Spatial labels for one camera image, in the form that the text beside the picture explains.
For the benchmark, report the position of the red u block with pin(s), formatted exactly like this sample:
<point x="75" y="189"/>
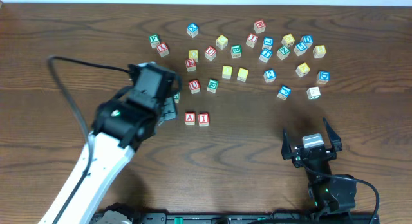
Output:
<point x="194" y="86"/>
<point x="210" y="53"/>

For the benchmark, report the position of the blue D block lower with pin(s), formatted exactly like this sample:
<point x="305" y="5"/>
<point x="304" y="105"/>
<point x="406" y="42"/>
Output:
<point x="323" y="77"/>

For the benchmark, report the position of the plain 7 block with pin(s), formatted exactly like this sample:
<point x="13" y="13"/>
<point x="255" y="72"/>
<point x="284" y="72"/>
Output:
<point x="313" y="93"/>

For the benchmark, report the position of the yellow block right middle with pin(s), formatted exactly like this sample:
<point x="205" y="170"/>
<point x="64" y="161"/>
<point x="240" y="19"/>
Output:
<point x="242" y="74"/>

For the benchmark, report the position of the red A block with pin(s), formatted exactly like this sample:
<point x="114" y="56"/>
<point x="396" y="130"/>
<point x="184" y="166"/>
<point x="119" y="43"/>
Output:
<point x="190" y="118"/>

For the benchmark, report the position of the yellow block top right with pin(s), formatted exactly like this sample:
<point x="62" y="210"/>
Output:
<point x="288" y="40"/>

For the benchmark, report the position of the yellow A block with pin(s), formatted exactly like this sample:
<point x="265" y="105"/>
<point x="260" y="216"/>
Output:
<point x="302" y="69"/>

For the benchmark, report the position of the blue 2 block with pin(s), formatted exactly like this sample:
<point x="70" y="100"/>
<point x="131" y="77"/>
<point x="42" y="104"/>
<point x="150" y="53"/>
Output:
<point x="269" y="75"/>

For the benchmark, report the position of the blue T block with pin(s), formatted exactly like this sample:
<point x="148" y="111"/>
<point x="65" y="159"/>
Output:
<point x="265" y="55"/>

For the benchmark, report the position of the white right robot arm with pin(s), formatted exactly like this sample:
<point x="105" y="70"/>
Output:
<point x="332" y="194"/>

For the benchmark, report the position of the blue L block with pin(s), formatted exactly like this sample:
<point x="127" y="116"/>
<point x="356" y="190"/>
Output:
<point x="268" y="43"/>

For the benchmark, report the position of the blue P block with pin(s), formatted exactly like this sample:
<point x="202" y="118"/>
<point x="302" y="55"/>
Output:
<point x="284" y="92"/>

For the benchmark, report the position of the blue d block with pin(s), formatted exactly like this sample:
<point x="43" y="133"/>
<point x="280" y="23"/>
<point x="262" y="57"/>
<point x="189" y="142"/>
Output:
<point x="307" y="40"/>
<point x="323" y="77"/>

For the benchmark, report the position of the blue X block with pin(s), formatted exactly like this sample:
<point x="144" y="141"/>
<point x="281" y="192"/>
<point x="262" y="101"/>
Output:
<point x="192" y="30"/>

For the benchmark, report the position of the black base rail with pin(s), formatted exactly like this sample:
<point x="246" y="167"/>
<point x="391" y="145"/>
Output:
<point x="120" y="213"/>

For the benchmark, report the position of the red X block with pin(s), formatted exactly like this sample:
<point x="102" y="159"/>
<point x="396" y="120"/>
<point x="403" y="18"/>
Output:
<point x="162" y="49"/>

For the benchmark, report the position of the green Z block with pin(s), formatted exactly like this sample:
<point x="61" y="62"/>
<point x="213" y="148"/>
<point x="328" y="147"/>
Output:
<point x="283" y="52"/>

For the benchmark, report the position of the green N block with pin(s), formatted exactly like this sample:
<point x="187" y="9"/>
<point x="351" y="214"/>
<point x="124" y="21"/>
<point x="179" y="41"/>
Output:
<point x="177" y="97"/>

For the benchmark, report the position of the green R block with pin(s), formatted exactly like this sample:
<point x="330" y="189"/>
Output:
<point x="212" y="86"/>

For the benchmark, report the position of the red U block lower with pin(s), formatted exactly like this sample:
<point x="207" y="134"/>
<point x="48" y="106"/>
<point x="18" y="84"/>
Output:
<point x="194" y="86"/>

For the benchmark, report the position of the green F block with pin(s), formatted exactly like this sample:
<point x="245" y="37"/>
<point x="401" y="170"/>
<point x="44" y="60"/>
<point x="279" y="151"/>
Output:
<point x="154" y="40"/>

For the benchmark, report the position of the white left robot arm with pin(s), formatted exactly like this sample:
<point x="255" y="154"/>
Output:
<point x="118" y="130"/>

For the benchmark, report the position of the blue 5 block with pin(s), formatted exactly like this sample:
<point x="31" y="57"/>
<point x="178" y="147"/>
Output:
<point x="300" y="48"/>

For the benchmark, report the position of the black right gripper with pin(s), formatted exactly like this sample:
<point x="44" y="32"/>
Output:
<point x="313" y="153"/>

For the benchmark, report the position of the yellow 8 block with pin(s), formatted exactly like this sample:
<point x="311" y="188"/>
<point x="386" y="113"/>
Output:
<point x="319" y="51"/>

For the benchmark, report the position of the blue D block upper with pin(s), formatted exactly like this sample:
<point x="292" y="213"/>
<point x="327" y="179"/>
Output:
<point x="307" y="40"/>

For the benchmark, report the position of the red i block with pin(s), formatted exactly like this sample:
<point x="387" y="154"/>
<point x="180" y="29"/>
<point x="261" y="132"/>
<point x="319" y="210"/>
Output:
<point x="203" y="119"/>
<point x="251" y="40"/>

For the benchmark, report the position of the yellow block left middle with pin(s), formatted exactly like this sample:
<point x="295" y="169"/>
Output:
<point x="226" y="72"/>

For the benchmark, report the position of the red E block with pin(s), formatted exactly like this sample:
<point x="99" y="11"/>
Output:
<point x="190" y="65"/>

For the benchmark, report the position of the green B block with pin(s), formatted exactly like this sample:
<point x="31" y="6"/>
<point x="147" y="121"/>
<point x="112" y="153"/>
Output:
<point x="236" y="51"/>

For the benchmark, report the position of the red H block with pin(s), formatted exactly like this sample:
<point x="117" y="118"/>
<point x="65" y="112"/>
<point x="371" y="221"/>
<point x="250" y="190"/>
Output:
<point x="259" y="26"/>

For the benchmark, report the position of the red U block upper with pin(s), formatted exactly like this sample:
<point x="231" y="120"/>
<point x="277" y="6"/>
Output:
<point x="210" y="53"/>

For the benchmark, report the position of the yellow O block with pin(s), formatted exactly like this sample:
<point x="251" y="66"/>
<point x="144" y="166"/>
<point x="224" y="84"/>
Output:
<point x="193" y="54"/>

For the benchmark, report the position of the yellow C block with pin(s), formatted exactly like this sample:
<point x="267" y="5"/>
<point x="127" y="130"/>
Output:
<point x="221" y="42"/>

